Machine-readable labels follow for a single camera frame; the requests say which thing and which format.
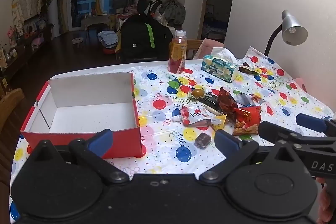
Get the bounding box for red crinkled snack packet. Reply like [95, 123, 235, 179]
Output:
[232, 105, 262, 135]

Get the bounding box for patterned television cover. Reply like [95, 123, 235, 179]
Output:
[12, 0, 42, 30]

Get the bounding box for white red spout pouch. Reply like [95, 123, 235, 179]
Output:
[172, 105, 212, 127]

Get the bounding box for red cardboard box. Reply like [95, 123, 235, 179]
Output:
[20, 72, 143, 159]

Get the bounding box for yellow paper bag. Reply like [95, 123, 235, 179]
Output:
[0, 49, 8, 69]

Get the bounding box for dark green snack packet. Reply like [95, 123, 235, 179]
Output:
[201, 95, 222, 113]

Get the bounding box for grey jacket pile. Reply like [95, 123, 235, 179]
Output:
[160, 0, 186, 26]

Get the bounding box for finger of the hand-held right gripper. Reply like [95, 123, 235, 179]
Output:
[258, 121, 336, 147]
[296, 113, 336, 135]

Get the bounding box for yellow giraffe toy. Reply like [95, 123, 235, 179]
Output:
[91, 0, 101, 16]

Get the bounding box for shiny red-brown snack packet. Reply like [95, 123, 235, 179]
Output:
[218, 87, 239, 123]

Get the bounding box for green potted plant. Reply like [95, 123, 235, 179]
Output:
[41, 0, 53, 14]

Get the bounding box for curved-back wooden chair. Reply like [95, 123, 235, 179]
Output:
[0, 88, 25, 185]

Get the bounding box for grey desk lamp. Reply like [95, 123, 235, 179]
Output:
[264, 10, 308, 56]

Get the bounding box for blue clothes pile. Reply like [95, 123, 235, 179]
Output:
[98, 30, 120, 47]

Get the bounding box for black backpack green stripe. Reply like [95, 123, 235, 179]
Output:
[119, 14, 174, 62]

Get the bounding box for low coffee table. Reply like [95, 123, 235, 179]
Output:
[80, 15, 111, 30]

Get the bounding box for pink cloth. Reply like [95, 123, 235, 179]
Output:
[196, 39, 226, 59]

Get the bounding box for balloon print tablecloth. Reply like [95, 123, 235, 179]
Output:
[9, 46, 336, 222]

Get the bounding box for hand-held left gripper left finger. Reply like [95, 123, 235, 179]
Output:
[26, 129, 130, 185]

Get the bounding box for white silver snack packet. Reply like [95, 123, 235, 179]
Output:
[235, 93, 266, 108]

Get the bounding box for orange juice bottle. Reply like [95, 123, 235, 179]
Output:
[168, 30, 188, 74]

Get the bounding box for white standing air conditioner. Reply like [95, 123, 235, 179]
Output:
[47, 0, 60, 38]

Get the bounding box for person's right hand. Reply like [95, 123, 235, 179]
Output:
[316, 176, 332, 223]

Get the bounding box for teal tissue box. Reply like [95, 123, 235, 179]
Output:
[202, 47, 240, 83]

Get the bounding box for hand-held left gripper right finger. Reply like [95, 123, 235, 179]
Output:
[199, 130, 305, 184]

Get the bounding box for purple candy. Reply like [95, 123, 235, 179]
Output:
[194, 133, 212, 148]

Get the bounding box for small yellow snack packet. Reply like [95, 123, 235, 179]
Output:
[211, 114, 227, 131]

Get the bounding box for open dark snack wrapper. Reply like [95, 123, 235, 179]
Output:
[238, 63, 263, 76]

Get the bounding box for dark television cabinet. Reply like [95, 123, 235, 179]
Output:
[0, 27, 53, 77]

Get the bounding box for slatted wooden chair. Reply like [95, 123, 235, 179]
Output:
[187, 39, 204, 60]

